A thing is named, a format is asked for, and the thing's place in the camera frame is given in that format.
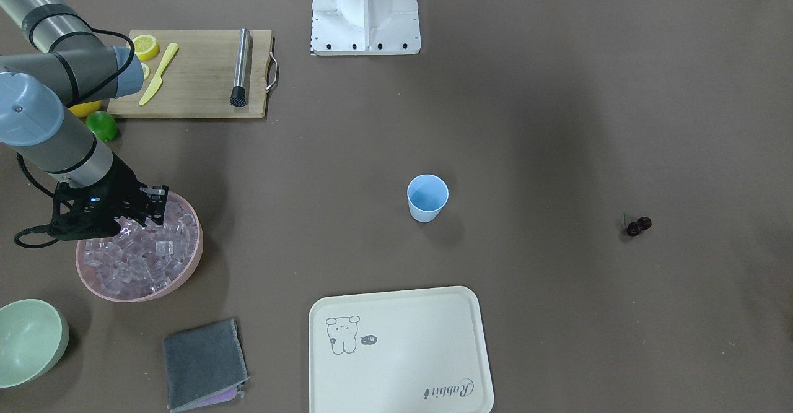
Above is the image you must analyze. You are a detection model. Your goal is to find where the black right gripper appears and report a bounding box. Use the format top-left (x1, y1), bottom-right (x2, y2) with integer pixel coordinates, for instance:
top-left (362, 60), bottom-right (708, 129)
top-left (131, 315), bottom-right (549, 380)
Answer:
top-left (48, 155), bottom-right (169, 241)

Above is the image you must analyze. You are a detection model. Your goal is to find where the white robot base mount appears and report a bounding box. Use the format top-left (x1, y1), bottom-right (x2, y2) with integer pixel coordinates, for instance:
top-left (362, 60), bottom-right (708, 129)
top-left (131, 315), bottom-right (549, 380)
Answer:
top-left (310, 0), bottom-right (422, 56)

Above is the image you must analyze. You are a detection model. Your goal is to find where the pile of clear ice cubes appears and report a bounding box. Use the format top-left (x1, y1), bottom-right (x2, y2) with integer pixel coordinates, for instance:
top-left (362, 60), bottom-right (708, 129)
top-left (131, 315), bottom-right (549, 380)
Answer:
top-left (83, 206), bottom-right (199, 298)

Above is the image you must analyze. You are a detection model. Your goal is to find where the dark red cherries pair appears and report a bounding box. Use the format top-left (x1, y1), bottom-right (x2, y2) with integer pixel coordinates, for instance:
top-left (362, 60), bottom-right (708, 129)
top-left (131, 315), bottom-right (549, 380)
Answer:
top-left (622, 212), bottom-right (652, 238)

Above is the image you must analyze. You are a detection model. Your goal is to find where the upper lemon slice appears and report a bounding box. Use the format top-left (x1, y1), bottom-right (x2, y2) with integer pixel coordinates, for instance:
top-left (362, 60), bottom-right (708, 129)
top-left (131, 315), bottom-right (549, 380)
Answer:
top-left (131, 34), bottom-right (160, 61)

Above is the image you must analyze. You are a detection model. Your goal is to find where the yellow lemon near board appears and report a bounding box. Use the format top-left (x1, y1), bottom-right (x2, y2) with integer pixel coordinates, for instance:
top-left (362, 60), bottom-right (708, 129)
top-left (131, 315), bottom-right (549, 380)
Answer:
top-left (68, 100), bottom-right (103, 118)

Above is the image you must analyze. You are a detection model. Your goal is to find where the green lime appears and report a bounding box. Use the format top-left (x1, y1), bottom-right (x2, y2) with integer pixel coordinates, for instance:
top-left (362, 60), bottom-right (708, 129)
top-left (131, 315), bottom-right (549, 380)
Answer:
top-left (85, 110), bottom-right (119, 142)

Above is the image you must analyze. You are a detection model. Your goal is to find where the light blue plastic cup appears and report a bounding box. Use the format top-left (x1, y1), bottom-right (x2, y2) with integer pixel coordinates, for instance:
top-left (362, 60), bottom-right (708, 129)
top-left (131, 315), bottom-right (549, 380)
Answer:
top-left (406, 174), bottom-right (449, 223)

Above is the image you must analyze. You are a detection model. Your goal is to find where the mint green bowl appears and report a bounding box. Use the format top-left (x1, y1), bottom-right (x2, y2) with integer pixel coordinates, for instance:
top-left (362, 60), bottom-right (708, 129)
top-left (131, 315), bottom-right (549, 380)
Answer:
top-left (1, 299), bottom-right (70, 388)

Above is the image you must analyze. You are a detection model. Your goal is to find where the pink bowl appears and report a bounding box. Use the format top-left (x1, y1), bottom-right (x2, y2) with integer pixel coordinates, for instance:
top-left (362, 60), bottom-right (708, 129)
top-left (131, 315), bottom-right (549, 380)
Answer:
top-left (76, 191), bottom-right (204, 303)

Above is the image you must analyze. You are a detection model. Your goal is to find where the yellow plastic knife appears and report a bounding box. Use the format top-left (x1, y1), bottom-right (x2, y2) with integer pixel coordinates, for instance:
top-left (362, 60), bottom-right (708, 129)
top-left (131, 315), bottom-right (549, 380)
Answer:
top-left (138, 43), bottom-right (180, 106)

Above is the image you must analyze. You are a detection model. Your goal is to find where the lower lemon slice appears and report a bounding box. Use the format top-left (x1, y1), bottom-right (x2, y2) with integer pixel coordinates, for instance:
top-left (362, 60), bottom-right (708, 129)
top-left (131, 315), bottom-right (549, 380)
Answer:
top-left (141, 61), bottom-right (151, 81)

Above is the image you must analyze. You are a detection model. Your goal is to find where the grey silver right robot arm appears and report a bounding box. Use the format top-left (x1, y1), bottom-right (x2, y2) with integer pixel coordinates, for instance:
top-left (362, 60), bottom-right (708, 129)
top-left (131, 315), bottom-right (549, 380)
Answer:
top-left (1, 0), bottom-right (169, 248)

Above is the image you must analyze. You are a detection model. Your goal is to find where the lemon slice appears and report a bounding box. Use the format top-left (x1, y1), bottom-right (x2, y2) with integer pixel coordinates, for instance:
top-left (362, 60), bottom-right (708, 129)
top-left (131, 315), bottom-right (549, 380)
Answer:
top-left (131, 34), bottom-right (160, 61)
top-left (141, 61), bottom-right (151, 81)

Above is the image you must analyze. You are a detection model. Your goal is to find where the steel muddler black tip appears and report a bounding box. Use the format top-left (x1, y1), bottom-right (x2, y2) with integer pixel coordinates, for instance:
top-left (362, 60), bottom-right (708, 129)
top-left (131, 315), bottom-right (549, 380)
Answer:
top-left (229, 28), bottom-right (253, 108)

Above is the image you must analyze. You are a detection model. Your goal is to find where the cream rabbit tray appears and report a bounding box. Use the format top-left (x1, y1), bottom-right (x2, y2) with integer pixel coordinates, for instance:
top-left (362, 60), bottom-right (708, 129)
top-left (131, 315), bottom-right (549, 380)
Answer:
top-left (308, 285), bottom-right (494, 412)

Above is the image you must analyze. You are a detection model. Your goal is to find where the bamboo cutting board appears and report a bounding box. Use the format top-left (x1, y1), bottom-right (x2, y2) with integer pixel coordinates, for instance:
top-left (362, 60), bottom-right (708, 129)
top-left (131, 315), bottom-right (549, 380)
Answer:
top-left (108, 29), bottom-right (277, 119)

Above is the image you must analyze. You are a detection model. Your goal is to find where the grey folded cloth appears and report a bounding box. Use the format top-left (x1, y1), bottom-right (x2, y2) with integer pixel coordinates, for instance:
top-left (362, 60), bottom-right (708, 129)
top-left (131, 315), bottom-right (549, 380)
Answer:
top-left (162, 319), bottom-right (250, 412)

